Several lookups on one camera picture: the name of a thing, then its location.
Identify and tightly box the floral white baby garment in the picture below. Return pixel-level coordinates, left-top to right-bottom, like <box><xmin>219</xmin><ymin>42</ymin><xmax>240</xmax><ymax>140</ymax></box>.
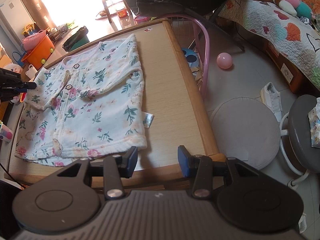
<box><xmin>15</xmin><ymin>35</ymin><xmax>147</xmax><ymax>167</ymax></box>

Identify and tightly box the white mug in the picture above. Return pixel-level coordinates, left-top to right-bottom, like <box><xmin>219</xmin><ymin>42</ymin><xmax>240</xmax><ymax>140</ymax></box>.
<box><xmin>25</xmin><ymin>64</ymin><xmax>37</xmax><ymax>80</ymax></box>

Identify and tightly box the orange plastic tub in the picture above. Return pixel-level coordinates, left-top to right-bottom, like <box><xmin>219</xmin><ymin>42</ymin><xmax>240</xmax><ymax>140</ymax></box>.
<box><xmin>21</xmin><ymin>35</ymin><xmax>55</xmax><ymax>70</ymax></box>

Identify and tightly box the pink basket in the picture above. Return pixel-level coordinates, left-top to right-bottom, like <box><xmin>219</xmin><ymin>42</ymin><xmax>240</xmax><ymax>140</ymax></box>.
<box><xmin>22</xmin><ymin>30</ymin><xmax>47</xmax><ymax>51</ymax></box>

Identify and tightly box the low wooden table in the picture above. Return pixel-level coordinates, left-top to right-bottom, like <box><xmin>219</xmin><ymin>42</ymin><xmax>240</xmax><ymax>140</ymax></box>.
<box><xmin>4</xmin><ymin>17</ymin><xmax>227</xmax><ymax>190</ymax></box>

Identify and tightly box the grey round cushion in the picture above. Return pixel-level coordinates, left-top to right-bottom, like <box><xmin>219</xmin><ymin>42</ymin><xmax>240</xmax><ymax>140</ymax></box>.
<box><xmin>210</xmin><ymin>97</ymin><xmax>280</xmax><ymax>170</ymax></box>

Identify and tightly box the teal trash bin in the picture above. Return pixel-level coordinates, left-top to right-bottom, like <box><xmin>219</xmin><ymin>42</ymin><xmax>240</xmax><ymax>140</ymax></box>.
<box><xmin>62</xmin><ymin>26</ymin><xmax>89</xmax><ymax>52</ymax></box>

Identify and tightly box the white sneaker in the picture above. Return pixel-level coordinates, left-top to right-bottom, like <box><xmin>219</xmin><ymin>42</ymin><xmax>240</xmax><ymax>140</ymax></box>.
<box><xmin>260</xmin><ymin>82</ymin><xmax>282</xmax><ymax>122</ymax></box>

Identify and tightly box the grey round stool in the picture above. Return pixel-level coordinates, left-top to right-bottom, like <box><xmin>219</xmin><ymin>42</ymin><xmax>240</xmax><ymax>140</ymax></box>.
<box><xmin>279</xmin><ymin>94</ymin><xmax>319</xmax><ymax>190</ymax></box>

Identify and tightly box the pink ball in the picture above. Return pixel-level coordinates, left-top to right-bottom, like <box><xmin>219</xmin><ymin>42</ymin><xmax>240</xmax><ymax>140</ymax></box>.
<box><xmin>216</xmin><ymin>53</ymin><xmax>233</xmax><ymax>69</ymax></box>

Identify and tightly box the patchwork quilt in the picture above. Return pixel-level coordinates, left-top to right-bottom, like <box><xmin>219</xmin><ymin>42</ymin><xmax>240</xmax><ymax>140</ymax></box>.
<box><xmin>219</xmin><ymin>0</ymin><xmax>319</xmax><ymax>90</ymax></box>

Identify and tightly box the pink hoop frame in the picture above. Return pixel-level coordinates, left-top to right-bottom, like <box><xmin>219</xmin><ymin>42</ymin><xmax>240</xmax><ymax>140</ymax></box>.
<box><xmin>161</xmin><ymin>14</ymin><xmax>210</xmax><ymax>99</ymax></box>

